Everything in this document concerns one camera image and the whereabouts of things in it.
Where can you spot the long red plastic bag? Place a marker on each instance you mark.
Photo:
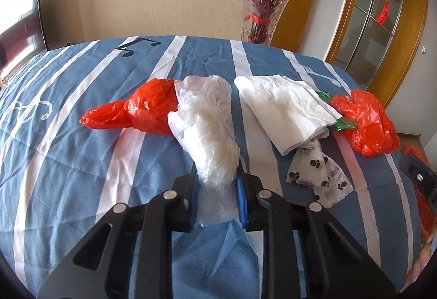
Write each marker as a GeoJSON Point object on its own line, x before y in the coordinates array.
{"type": "Point", "coordinates": [143, 107]}

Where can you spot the blue striped tablecloth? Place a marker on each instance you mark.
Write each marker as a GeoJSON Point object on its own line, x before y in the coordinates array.
{"type": "Point", "coordinates": [85, 165]}

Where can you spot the clear glass vase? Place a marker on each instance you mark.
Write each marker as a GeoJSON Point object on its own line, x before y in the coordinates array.
{"type": "Point", "coordinates": [261, 22]}

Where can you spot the wooden door frame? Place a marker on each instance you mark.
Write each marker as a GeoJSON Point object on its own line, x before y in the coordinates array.
{"type": "Point", "coordinates": [413, 46]}

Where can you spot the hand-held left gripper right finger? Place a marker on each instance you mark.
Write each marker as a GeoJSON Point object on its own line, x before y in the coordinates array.
{"type": "Point", "coordinates": [241, 206]}

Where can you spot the white plastic bag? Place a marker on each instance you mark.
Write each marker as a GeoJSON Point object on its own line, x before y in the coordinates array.
{"type": "Point", "coordinates": [283, 107]}

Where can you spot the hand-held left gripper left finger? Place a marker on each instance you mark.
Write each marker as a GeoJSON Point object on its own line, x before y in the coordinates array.
{"type": "Point", "coordinates": [194, 200]}

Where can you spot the clear paw print plastic bag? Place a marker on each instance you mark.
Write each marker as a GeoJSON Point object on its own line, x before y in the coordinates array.
{"type": "Point", "coordinates": [314, 169]}

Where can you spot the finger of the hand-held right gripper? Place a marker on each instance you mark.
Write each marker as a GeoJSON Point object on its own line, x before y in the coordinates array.
{"type": "Point", "coordinates": [418, 176]}

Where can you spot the black television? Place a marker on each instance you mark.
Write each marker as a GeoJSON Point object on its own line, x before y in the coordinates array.
{"type": "Point", "coordinates": [20, 22]}

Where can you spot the frosted glass door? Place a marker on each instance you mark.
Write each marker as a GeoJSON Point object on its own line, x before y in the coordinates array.
{"type": "Point", "coordinates": [368, 29]}

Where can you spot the dark green plastic wrapper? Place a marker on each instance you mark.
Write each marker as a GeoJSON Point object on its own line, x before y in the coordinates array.
{"type": "Point", "coordinates": [343, 124]}

